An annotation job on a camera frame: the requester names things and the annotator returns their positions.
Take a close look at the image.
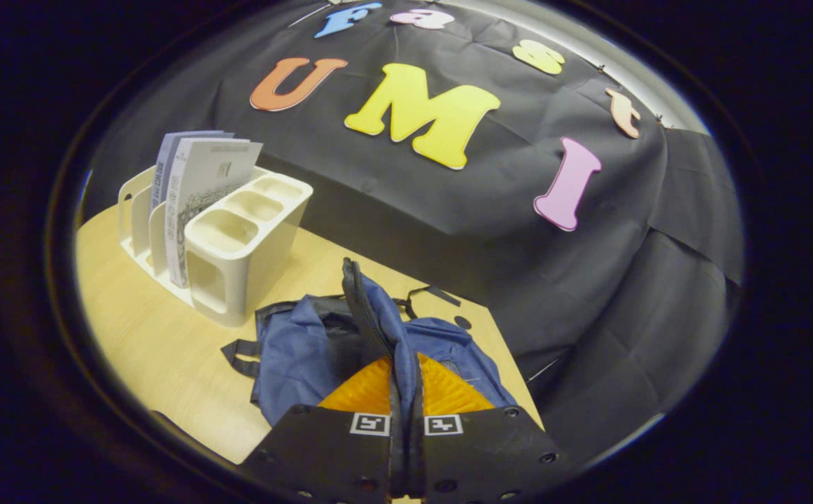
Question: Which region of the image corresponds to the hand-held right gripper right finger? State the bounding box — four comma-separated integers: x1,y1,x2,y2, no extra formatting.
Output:
406,352,572,504

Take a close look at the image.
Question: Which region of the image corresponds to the white plastic bookshelf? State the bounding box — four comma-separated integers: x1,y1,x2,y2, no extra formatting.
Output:
118,164,314,328

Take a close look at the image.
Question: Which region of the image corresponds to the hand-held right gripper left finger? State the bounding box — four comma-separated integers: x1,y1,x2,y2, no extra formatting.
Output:
239,353,407,504

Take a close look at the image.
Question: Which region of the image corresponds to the pale grey book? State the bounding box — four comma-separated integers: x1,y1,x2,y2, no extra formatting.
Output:
164,137,264,289

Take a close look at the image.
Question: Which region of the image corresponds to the blue schoolbag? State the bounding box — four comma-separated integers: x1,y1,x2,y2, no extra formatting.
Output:
221,258,519,428

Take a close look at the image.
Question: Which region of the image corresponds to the black backdrop cloth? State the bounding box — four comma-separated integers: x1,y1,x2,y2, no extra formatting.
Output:
81,0,747,470

